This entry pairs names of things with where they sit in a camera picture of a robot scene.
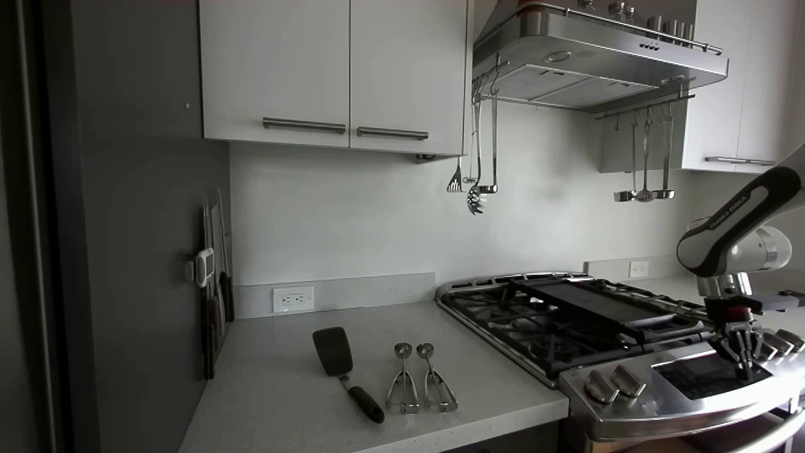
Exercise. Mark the metal utensil rail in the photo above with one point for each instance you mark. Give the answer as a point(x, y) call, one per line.
point(646, 106)

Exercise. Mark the small white wall outlet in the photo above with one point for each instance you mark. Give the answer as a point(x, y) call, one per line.
point(641, 267)

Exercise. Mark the metal ice cream scoop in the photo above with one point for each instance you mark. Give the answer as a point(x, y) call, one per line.
point(404, 391)
point(436, 389)

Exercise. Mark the hanging metal ladle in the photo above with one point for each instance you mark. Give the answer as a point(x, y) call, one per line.
point(495, 159)

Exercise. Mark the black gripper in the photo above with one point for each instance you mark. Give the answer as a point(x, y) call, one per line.
point(732, 313)

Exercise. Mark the stainless steel gas stove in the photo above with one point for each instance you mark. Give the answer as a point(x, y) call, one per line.
point(587, 353)

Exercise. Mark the black spatula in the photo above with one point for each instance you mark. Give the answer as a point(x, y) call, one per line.
point(335, 353)

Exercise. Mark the white wall cabinet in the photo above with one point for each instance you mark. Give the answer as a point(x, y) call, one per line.
point(744, 76)

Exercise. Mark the metal stove knob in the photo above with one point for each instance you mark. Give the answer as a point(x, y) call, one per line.
point(780, 343)
point(768, 353)
point(794, 338)
point(629, 382)
point(600, 389)

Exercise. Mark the hanging metal turner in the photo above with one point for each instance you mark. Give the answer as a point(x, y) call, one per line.
point(457, 179)

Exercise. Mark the hanging metal measuring spoon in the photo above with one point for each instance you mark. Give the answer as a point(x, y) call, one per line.
point(624, 197)
point(646, 196)
point(665, 193)

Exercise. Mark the narrow white cabinet door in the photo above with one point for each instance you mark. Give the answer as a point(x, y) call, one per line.
point(407, 59)

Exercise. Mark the black griddle plate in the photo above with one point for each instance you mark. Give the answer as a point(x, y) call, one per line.
point(595, 300)

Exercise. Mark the grey tall side panel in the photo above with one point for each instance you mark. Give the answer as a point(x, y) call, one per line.
point(141, 252)

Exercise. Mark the hanging metal whisk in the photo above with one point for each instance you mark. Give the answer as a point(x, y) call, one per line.
point(476, 201)

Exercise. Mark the wide white cabinet door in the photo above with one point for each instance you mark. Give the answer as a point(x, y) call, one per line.
point(272, 59)

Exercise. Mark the stainless steel range hood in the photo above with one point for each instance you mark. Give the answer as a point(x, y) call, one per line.
point(580, 59)

